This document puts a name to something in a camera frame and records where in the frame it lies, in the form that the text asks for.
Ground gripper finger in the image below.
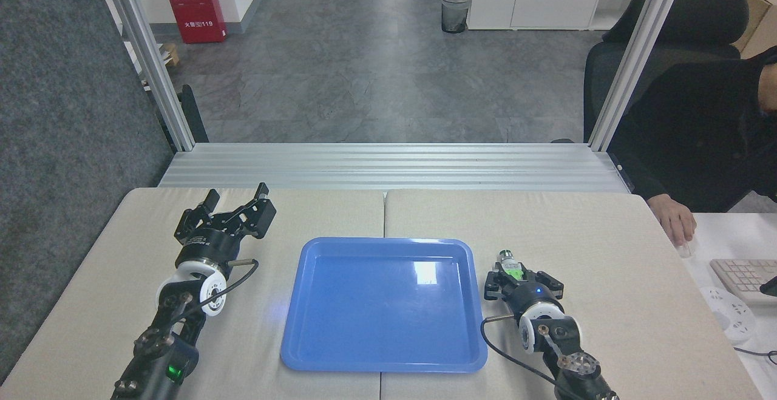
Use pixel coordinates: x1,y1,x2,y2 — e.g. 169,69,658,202
175,189,221,238
483,269,518,302
214,183,277,242
534,271,565,299

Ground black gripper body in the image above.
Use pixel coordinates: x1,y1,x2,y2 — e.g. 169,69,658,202
176,226,243,267
507,281,565,319

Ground switch part with green block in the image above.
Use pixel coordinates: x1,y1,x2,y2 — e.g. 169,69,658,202
497,250,527,283

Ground blue plastic tray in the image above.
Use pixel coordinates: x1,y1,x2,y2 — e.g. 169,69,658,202
280,237,489,373

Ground person's hand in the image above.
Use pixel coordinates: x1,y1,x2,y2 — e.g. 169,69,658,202
646,193,698,248

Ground grey felt partition panel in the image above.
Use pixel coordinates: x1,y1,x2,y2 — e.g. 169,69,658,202
0,0,177,384

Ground white power strip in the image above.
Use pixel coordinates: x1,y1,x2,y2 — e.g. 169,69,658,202
698,285,757,344

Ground white keyboard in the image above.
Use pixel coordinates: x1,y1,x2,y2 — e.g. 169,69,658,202
710,258,777,305

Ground person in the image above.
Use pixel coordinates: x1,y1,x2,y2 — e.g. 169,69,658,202
607,45,777,214

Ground red fire extinguisher box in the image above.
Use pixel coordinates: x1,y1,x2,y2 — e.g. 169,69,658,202
160,0,228,44

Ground mesh waste bin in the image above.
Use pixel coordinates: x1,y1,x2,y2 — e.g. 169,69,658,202
441,0,471,34

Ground black office chair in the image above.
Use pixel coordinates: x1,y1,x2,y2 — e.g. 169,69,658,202
583,0,751,143

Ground brown cardboard box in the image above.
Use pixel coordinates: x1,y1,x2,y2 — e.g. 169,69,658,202
698,0,777,59

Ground black bracket behind post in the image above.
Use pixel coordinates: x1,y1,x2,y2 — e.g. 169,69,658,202
178,84,210,144

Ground silver aluminium rail bed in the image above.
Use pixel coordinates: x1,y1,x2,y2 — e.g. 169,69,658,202
157,143,633,194

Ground silver aluminium post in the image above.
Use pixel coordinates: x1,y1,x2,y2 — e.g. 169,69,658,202
587,0,690,152
91,0,195,152

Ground thin black desk cable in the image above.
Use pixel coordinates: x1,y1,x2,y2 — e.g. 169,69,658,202
733,345,777,365

